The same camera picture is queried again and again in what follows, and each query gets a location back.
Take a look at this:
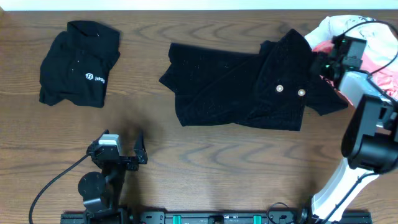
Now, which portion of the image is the black velvet garment with buttons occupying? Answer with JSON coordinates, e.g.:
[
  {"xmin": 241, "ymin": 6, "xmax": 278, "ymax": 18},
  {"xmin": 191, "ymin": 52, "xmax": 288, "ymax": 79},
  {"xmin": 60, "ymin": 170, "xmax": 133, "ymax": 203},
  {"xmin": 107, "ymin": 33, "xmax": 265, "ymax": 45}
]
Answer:
[{"xmin": 160, "ymin": 29, "xmax": 348, "ymax": 131}]

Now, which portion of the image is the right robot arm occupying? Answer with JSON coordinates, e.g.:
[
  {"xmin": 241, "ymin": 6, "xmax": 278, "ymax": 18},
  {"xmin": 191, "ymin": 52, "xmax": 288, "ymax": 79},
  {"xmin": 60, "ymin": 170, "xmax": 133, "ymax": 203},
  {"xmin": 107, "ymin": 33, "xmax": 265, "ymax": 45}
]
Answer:
[{"xmin": 302, "ymin": 34, "xmax": 397, "ymax": 223}]

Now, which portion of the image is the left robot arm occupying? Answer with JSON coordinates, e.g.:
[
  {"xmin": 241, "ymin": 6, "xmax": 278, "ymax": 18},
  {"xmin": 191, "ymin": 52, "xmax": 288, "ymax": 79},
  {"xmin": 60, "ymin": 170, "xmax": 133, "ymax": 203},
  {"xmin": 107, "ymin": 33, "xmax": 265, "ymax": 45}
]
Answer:
[{"xmin": 78, "ymin": 130, "xmax": 148, "ymax": 223}]

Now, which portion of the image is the pink and white garment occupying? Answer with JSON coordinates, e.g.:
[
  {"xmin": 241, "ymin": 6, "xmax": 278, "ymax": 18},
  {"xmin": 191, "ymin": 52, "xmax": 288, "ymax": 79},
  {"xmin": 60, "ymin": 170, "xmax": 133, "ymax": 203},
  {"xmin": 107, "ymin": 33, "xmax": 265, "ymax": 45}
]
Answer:
[{"xmin": 305, "ymin": 15, "xmax": 397, "ymax": 107}]

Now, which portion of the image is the folded black polo shirt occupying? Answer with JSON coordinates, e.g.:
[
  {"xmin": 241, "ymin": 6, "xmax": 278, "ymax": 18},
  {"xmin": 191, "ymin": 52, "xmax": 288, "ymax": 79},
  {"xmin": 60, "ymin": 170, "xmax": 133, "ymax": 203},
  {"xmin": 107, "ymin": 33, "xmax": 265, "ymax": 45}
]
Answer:
[{"xmin": 39, "ymin": 20, "xmax": 121, "ymax": 108}]

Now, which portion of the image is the left black cable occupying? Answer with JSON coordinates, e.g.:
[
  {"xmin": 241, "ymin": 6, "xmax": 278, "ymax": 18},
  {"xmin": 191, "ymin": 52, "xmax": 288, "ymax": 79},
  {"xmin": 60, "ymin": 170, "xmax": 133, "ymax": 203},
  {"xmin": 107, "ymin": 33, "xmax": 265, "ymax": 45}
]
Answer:
[{"xmin": 28, "ymin": 154, "xmax": 90, "ymax": 224}]

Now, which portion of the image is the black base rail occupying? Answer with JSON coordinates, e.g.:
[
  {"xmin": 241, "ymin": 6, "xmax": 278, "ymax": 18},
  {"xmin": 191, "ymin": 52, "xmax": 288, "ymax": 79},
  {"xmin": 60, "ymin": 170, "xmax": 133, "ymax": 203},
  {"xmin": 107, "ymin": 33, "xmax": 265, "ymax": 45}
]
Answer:
[{"xmin": 60, "ymin": 210, "xmax": 373, "ymax": 224}]

